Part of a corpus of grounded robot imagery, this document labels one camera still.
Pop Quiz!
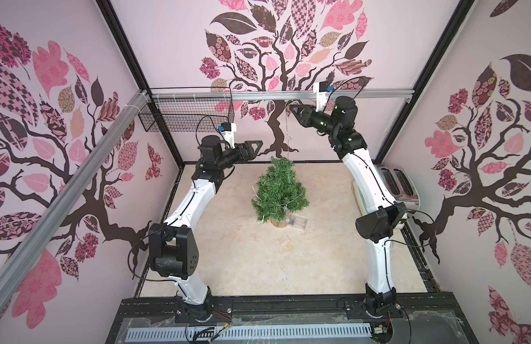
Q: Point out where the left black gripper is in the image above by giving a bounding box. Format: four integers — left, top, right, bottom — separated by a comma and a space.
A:
217, 140, 262, 170

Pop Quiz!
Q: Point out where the small green christmas tree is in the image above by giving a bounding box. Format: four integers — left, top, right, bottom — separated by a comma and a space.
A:
252, 157, 310, 224

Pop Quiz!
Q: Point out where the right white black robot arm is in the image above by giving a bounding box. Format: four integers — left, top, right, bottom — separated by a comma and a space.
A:
289, 82, 415, 318

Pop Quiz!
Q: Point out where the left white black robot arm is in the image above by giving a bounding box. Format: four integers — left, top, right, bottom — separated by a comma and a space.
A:
145, 122, 263, 323

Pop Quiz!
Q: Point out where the clear battery box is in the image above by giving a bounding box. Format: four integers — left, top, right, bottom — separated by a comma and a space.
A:
287, 214, 308, 231

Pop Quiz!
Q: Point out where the mint green chrome toaster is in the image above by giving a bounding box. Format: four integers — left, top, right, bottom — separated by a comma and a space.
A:
348, 163, 420, 229

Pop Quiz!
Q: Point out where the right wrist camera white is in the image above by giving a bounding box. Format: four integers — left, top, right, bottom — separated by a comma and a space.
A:
313, 81, 334, 112

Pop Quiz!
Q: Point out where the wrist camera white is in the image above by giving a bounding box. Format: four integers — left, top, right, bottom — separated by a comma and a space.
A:
218, 122, 237, 148
313, 81, 334, 112

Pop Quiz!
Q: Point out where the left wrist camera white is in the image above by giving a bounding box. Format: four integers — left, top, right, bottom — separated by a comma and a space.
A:
218, 122, 237, 148

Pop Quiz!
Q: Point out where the aluminium rail back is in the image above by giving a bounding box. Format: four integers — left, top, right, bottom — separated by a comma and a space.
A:
152, 88, 415, 101

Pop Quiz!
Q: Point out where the aluminium rail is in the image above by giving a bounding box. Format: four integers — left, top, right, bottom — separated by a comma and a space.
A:
0, 90, 149, 312
152, 88, 415, 101

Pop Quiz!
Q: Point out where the black wire basket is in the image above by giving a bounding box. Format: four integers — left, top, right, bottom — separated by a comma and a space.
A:
139, 86, 235, 133

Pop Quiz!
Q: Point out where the white slotted cable duct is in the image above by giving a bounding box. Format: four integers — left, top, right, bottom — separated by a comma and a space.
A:
124, 323, 372, 343

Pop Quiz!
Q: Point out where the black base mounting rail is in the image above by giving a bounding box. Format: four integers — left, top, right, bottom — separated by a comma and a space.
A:
106, 292, 477, 343

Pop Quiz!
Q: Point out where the aluminium rail left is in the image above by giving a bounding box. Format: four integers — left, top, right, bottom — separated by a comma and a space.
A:
0, 90, 149, 312

